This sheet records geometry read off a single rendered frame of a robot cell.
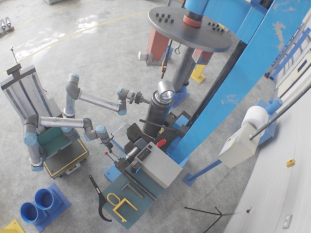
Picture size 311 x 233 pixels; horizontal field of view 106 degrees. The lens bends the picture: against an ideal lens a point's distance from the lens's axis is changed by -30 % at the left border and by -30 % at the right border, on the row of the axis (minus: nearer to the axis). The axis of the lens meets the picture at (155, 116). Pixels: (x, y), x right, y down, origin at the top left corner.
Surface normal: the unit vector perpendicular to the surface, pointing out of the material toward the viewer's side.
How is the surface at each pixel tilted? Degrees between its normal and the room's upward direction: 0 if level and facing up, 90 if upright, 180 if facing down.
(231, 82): 90
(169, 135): 0
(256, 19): 90
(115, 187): 0
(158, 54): 90
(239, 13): 90
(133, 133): 0
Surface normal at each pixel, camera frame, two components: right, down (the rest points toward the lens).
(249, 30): -0.62, 0.56
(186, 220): 0.21, -0.55
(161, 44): 0.22, 0.84
